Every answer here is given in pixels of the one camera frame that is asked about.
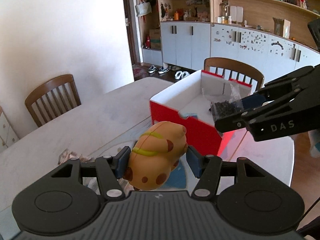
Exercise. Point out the red cardboard box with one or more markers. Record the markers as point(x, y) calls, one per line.
point(187, 103)

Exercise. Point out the pair of white slippers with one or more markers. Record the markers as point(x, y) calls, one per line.
point(181, 74)

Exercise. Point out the yellow spotted plush toy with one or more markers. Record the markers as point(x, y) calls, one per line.
point(155, 155)

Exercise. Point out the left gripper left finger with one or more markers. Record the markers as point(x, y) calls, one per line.
point(109, 170)

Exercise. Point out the white drawer sideboard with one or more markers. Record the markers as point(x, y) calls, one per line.
point(7, 135)

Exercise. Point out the wooden chair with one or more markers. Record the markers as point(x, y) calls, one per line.
point(233, 69)
point(52, 99)

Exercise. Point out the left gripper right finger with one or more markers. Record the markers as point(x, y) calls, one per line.
point(207, 170)

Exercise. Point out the clear bag black contents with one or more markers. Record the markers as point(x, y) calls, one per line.
point(226, 104)

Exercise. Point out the white wall cabinet unit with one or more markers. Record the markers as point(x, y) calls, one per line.
point(242, 30)

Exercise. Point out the right wooden chair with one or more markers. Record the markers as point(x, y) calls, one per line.
point(233, 69)

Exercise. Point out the silver foil snack bag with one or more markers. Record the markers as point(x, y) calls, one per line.
point(68, 154)

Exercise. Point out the hanging tote bag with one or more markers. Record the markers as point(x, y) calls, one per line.
point(143, 8)

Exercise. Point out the far wooden chair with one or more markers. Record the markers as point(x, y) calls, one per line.
point(52, 99)

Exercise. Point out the brown entrance door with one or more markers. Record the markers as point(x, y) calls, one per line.
point(130, 31)

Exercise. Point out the pair of sneakers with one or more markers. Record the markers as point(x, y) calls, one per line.
point(162, 70)

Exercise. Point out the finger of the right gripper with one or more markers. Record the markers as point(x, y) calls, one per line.
point(235, 121)
point(252, 101)

